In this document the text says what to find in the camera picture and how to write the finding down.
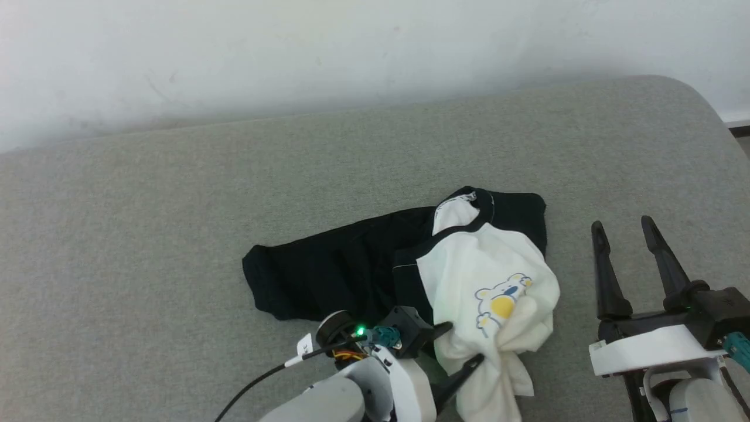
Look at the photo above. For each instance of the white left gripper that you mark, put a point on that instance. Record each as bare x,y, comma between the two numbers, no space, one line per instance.
410,392

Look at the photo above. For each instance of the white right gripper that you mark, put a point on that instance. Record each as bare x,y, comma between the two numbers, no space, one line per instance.
644,349

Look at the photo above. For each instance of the white and black raglan shirt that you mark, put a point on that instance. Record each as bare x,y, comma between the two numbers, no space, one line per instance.
328,269

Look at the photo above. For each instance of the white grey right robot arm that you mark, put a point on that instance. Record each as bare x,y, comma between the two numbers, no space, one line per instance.
697,404

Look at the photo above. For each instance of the dark skirting strip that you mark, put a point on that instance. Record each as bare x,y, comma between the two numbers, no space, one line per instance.
741,128

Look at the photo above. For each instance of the teal left camera connector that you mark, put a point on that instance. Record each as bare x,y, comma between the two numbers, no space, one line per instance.
387,336

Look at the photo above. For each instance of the teal camera connector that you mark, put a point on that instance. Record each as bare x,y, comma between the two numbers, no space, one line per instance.
387,336
739,347

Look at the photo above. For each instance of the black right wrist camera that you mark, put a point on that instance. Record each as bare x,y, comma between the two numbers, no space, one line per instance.
723,310

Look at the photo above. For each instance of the teal right camera connector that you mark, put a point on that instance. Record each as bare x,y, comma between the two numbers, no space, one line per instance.
739,347

